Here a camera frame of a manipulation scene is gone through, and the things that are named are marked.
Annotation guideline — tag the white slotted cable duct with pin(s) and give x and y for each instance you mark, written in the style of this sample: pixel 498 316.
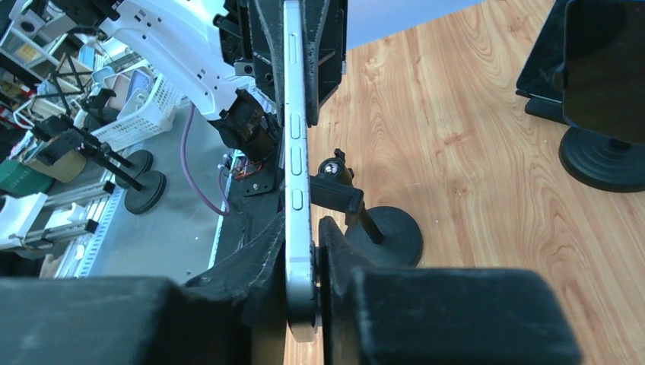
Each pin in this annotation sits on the white slotted cable duct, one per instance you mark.
pixel 81 253

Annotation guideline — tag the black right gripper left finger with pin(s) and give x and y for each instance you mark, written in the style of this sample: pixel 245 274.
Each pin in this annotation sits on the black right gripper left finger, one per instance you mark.
pixel 233 313

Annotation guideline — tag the white perforated basket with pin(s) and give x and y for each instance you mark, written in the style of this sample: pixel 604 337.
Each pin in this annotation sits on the white perforated basket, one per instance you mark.
pixel 153 116

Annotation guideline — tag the black weighted stand pair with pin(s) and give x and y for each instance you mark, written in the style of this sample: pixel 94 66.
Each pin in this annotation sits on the black weighted stand pair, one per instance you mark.
pixel 144 186

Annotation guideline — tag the black phone silver frame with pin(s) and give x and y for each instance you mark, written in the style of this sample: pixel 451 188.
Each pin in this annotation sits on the black phone silver frame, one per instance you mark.
pixel 299 250

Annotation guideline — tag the teal phone black screen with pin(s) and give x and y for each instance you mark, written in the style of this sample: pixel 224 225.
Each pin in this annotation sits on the teal phone black screen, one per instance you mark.
pixel 536 78

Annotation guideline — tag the black round-base clamp stand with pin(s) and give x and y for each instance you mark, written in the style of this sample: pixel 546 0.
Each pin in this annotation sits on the black round-base clamp stand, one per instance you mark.
pixel 388 236

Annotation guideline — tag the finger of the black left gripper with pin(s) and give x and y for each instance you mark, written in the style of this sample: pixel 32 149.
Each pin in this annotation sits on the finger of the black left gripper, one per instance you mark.
pixel 266 29
pixel 325 37

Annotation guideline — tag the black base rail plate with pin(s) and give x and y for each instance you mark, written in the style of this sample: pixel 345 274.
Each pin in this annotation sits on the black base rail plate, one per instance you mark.
pixel 253 197

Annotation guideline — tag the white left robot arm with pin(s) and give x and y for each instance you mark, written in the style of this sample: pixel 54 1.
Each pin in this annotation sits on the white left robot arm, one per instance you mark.
pixel 195 44

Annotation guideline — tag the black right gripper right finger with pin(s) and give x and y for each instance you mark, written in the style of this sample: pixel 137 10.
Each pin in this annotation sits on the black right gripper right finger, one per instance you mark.
pixel 377 315

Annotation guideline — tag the blue phone black screen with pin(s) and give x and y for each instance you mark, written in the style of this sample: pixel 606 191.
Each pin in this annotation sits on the blue phone black screen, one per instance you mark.
pixel 603 68

